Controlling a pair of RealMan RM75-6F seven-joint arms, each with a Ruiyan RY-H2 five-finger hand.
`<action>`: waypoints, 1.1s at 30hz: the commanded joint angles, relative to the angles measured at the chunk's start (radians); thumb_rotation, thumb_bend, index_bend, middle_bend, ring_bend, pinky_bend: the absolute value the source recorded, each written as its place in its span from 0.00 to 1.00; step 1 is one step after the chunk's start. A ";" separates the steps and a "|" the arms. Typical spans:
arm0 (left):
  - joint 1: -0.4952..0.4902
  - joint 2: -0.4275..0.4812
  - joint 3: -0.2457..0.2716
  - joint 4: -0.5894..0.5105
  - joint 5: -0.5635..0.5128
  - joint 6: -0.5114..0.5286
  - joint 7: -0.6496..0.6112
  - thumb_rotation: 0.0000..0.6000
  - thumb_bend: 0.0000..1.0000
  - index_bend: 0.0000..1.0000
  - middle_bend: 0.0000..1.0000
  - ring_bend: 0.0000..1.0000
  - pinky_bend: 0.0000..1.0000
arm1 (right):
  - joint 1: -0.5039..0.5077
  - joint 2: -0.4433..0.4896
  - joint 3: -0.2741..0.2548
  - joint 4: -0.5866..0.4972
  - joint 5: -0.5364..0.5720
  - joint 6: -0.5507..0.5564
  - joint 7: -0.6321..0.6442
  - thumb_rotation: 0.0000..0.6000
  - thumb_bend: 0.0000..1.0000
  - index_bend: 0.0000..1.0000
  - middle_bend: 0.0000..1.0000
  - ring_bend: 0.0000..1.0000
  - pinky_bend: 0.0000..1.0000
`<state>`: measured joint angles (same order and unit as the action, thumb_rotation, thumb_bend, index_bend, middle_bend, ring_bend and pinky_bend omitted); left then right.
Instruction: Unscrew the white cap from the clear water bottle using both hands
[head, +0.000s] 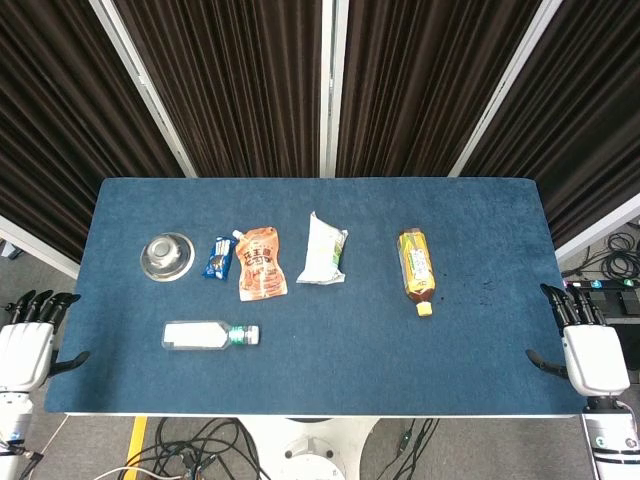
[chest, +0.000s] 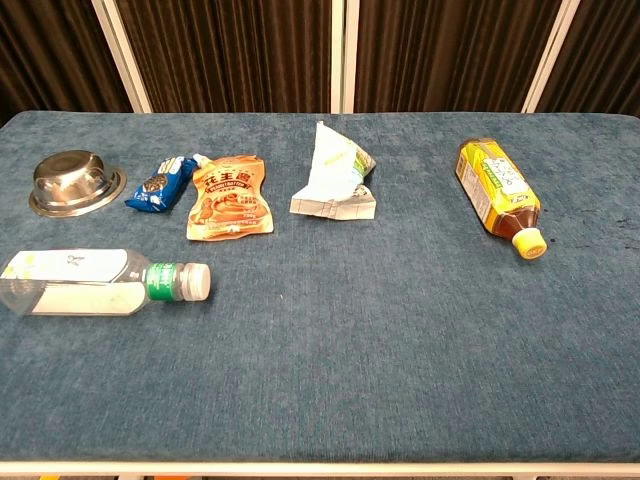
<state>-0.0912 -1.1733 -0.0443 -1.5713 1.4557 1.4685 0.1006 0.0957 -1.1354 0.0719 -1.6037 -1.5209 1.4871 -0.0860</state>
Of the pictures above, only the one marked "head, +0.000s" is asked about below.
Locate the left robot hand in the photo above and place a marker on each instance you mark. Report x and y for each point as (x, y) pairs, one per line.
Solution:
(25, 355)

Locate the yellow floor tape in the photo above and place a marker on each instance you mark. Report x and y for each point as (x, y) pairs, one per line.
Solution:
(137, 440)

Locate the blue table mat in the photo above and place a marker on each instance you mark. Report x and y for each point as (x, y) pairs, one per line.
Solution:
(350, 360)

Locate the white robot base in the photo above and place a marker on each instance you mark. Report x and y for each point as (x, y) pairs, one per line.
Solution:
(305, 445)

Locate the steel bowl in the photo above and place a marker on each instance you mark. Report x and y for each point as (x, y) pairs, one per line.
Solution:
(166, 256)

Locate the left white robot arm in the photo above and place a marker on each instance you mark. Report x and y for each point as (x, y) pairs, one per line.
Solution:
(12, 420)

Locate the white snack bag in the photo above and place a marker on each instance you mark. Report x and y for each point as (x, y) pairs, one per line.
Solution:
(322, 255)

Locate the white partition post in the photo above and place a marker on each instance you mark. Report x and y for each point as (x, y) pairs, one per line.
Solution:
(332, 90)
(145, 90)
(507, 90)

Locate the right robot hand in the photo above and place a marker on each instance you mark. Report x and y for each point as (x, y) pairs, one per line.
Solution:
(595, 357)

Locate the transparent plastic bottle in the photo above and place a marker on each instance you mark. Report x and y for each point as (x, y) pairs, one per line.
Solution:
(195, 335)

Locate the yellow tea bottle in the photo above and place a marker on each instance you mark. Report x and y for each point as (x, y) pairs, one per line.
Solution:
(417, 265)

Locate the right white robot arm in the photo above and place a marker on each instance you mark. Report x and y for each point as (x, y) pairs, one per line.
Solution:
(612, 440)

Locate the white partition rail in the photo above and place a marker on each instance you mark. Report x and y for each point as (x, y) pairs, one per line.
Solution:
(597, 232)
(35, 247)

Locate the dark brown curtain panel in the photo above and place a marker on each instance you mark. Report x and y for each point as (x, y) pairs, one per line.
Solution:
(60, 125)
(590, 110)
(425, 85)
(235, 90)

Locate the black foot pedal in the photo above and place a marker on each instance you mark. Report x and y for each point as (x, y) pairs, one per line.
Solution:
(622, 301)

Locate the blue cookie packet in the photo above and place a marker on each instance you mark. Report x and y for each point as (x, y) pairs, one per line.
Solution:
(218, 258)

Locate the orange spout pouch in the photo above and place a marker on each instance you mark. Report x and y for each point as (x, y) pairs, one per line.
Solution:
(261, 265)

